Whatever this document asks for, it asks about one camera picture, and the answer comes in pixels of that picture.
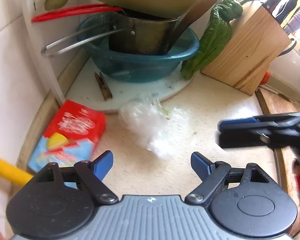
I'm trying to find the brown wooden utensil handle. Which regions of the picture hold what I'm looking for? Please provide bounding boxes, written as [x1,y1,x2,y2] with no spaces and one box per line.
[166,0,217,52]

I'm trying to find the red handled utensil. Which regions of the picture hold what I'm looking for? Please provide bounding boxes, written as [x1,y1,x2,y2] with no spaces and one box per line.
[31,3,122,23]

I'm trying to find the wooden clothespin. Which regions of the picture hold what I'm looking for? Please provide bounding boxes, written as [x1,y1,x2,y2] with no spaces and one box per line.
[94,72,113,101]

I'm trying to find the clear plastic bag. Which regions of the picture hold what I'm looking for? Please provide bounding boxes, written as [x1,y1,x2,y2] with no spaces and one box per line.
[119,93,190,160]

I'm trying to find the red tomato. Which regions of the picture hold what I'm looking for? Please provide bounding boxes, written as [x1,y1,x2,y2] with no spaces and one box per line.
[260,70,270,85]

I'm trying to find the green pepper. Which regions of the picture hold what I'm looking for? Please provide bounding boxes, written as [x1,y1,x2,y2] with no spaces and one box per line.
[180,0,254,80]

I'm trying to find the red blue tea carton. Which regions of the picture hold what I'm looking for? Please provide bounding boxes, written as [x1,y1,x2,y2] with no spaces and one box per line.
[28,100,106,173]

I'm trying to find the steel pot with handle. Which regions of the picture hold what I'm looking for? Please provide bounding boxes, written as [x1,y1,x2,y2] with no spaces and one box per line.
[41,13,177,57]

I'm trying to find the teal plastic basin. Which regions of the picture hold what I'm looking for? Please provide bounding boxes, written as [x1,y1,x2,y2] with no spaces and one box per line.
[77,12,199,83]

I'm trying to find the yellow gas hose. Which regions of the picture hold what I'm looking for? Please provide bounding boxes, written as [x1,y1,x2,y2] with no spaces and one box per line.
[0,152,35,187]

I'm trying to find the black knife handles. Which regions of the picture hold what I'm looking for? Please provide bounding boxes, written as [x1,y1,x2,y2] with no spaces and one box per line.
[262,0,300,35]

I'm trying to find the wooden cutting board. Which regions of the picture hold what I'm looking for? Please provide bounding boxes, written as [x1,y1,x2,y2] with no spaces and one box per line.
[255,88,300,239]

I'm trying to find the wooden knife block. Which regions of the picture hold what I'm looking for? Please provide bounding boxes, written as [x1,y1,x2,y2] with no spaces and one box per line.
[201,1,292,96]

